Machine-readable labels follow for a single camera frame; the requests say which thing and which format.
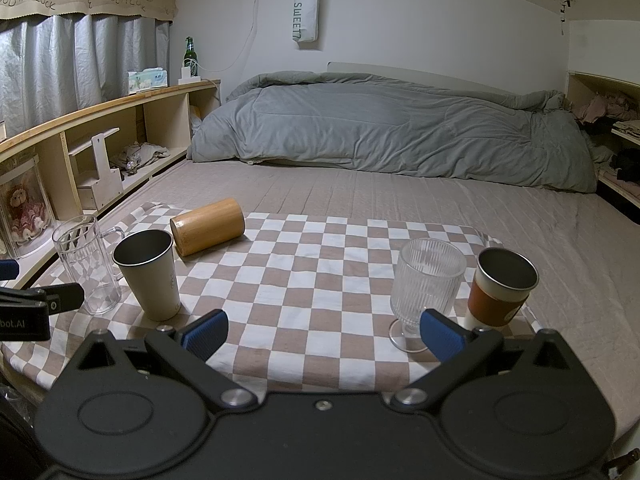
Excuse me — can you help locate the grey metal tumbler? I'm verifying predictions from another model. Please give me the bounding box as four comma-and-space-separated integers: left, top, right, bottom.
113, 230, 181, 322

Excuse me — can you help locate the plush toy in clear box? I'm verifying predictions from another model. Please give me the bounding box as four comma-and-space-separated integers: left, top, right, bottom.
1, 154, 54, 259

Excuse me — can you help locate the green glass bottle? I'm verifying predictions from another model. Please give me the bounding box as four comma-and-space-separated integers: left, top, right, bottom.
183, 36, 198, 77

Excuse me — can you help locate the bamboo cup lying down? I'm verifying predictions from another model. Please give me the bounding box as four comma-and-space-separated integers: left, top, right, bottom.
169, 198, 245, 257

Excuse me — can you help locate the tissue box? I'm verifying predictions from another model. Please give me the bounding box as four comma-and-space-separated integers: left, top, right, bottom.
128, 67, 168, 94

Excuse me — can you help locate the wooden bedside shelf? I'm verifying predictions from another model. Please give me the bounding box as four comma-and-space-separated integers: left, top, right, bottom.
1, 80, 219, 288

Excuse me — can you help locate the ribbed clear goblet glass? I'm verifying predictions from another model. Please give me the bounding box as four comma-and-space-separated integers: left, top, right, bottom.
388, 237, 466, 354

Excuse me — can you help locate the metal cup with brown sleeve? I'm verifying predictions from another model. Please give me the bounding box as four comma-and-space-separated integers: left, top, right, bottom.
463, 247, 539, 330

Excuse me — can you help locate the white charging cable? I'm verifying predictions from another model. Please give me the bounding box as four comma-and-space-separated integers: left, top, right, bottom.
183, 0, 263, 79

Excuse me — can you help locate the grey curtain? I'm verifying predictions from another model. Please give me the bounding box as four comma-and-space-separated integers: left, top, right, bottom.
1, 14, 169, 138

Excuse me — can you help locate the clear glass mug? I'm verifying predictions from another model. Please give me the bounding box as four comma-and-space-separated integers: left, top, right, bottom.
52, 214, 126, 315

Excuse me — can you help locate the small white wooden stand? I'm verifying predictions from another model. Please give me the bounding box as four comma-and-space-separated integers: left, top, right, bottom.
68, 127, 124, 211

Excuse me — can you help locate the white hanging tote bag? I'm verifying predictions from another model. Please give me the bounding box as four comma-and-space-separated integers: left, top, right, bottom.
292, 0, 319, 44

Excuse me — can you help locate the beige mattress sheet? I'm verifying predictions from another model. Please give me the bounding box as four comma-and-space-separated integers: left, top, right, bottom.
103, 161, 639, 432

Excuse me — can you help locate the right wooden shelf with clothes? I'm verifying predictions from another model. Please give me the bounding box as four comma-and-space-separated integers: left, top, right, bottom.
566, 72, 639, 222

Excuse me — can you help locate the grey duvet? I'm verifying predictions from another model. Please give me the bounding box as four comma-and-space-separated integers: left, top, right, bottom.
188, 72, 598, 193

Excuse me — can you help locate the beige white checkered cloth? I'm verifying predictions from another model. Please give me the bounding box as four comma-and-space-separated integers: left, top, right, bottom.
1, 201, 544, 392

